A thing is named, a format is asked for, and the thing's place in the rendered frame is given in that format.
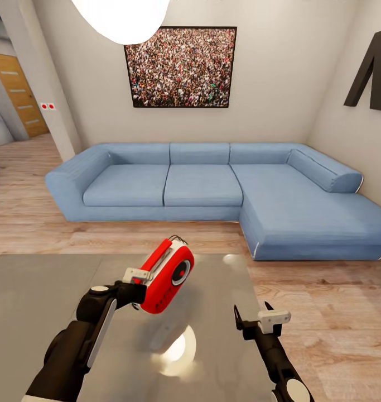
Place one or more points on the decorative sign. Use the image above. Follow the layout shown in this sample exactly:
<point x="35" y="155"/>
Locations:
<point x="371" y="65"/>

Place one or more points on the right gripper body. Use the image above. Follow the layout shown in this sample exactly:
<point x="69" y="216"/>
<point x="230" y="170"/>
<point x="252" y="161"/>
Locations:
<point x="265" y="342"/>

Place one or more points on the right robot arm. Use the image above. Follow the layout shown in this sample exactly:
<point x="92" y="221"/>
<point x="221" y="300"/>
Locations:
<point x="289" y="386"/>

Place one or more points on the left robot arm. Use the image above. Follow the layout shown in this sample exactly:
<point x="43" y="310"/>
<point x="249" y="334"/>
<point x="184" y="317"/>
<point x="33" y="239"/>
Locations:
<point x="73" y="351"/>

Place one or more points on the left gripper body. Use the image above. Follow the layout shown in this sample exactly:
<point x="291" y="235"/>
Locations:
<point x="134" y="292"/>

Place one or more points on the radio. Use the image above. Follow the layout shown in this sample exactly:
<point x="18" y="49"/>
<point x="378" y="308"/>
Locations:
<point x="170" y="264"/>

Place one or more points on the sofa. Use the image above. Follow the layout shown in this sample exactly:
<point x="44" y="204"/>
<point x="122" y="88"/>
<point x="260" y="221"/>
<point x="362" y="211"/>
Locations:
<point x="292" y="201"/>

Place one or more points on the picture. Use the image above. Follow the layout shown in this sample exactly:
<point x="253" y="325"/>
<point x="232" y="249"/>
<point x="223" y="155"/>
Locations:
<point x="182" y="67"/>

